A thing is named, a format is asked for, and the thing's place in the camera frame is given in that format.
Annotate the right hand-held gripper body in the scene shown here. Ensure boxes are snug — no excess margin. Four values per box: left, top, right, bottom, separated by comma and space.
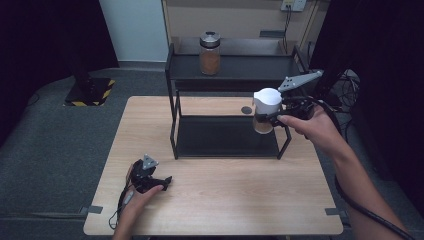
278, 70, 324, 120

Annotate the right hand-held gripper cable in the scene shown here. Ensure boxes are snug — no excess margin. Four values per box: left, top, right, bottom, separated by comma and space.
309, 95, 416, 240

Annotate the black curtain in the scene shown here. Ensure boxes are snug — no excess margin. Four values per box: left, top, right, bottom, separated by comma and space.
0, 0, 120, 149
308, 0, 424, 218

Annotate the black two-tier metal rack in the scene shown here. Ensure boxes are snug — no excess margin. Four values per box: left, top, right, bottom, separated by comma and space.
164, 36, 309, 160

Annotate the glass jar with white lid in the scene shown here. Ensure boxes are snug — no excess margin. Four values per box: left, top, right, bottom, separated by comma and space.
252, 87, 284, 135

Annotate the bundle of cables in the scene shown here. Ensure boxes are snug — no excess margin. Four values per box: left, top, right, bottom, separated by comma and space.
333, 69, 363, 108

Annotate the hand-held gripper cable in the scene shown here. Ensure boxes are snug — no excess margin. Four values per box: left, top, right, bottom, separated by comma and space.
309, 95, 416, 240
108, 184, 135, 230

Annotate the white wall socket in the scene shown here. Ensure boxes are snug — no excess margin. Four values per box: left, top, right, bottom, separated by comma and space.
280, 0, 307, 13

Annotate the person's left hand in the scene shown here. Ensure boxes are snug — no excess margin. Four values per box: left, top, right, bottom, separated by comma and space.
116, 185, 164, 231

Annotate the left hand-held gripper cable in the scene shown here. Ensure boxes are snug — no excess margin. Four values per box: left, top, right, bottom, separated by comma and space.
108, 184, 135, 230

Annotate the glass jar with silver lid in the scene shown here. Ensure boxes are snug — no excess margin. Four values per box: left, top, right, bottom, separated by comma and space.
199, 30, 222, 76

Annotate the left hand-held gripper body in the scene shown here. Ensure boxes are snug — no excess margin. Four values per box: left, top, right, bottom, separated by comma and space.
130, 153, 159, 194

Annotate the grey tape piece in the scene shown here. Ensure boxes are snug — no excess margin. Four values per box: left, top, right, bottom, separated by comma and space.
79, 205, 104, 215
324, 207, 348, 218

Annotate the black cable from wall socket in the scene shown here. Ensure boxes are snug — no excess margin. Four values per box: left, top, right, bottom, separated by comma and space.
281, 5, 293, 54

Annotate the person's right hand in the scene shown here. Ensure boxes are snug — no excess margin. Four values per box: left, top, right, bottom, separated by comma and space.
277, 106, 348, 159

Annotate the grey wall plate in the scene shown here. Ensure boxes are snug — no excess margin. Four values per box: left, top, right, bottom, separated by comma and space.
259, 30, 286, 38

